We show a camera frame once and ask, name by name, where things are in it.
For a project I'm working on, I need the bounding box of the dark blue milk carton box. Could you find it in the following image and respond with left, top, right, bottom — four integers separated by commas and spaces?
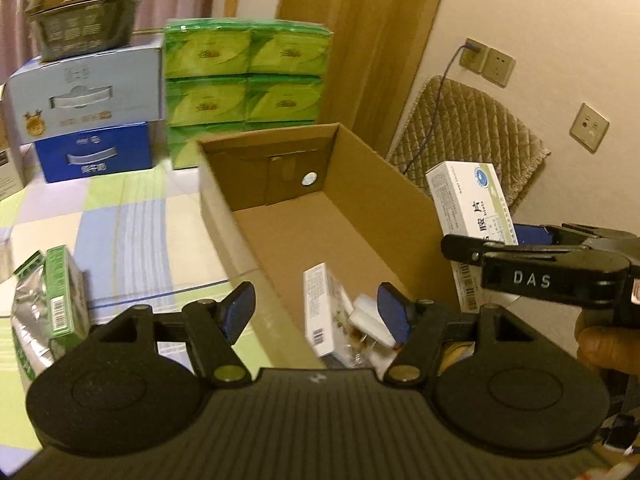
34, 121, 153, 184

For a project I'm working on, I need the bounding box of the checkered cloth desktop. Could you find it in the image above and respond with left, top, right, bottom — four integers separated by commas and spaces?
0, 162, 326, 461

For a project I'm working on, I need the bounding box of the wooden door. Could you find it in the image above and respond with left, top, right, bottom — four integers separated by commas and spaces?
277, 0, 453, 163

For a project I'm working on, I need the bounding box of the person's right hand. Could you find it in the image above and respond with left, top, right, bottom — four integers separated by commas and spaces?
574, 307, 640, 376

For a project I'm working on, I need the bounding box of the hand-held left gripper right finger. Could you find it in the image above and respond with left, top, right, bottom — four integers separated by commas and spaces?
376, 281, 538, 386

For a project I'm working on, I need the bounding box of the dark brown gift box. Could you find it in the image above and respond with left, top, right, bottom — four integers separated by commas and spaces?
25, 0, 143, 63

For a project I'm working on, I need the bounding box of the white barcode medicine box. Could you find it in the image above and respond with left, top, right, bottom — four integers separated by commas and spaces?
302, 262, 358, 361

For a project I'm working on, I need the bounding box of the stack of green tissue packs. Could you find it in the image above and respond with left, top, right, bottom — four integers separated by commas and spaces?
162, 17, 335, 171

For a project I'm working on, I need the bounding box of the brown cardboard box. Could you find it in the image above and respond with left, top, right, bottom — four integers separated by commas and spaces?
196, 122, 463, 371

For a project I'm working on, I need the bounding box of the purple charger cable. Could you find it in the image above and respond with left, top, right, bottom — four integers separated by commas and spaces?
407, 42, 476, 176

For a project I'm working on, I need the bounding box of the beige wall socket with plug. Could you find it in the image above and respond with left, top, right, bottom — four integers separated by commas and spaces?
459, 37, 490, 73

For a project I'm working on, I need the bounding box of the single beige wall socket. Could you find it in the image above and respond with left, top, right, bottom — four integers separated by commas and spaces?
570, 102, 611, 154

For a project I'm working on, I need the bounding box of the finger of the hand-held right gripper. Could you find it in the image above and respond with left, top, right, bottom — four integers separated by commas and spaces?
512, 222, 640, 251
441, 232, 506, 267

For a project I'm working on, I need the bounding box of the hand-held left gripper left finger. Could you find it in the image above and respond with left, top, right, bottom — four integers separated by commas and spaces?
97, 281, 257, 386

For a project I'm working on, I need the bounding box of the large white green medicine box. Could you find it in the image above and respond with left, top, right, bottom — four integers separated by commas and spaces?
425, 160, 518, 313

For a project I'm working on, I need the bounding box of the light blue milk carton box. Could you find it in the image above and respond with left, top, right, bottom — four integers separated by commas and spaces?
7, 42, 166, 146

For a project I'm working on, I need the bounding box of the green bordered medicine box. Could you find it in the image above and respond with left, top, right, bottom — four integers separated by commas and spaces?
44, 244, 92, 348

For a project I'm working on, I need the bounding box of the beige product box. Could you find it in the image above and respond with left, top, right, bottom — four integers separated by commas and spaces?
0, 147, 26, 202

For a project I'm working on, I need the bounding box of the silver green foil pouch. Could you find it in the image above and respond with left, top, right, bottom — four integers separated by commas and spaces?
10, 250, 91, 393

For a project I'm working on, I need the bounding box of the chair with quilted cushion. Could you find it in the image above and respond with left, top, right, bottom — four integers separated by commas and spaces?
386, 75, 551, 213

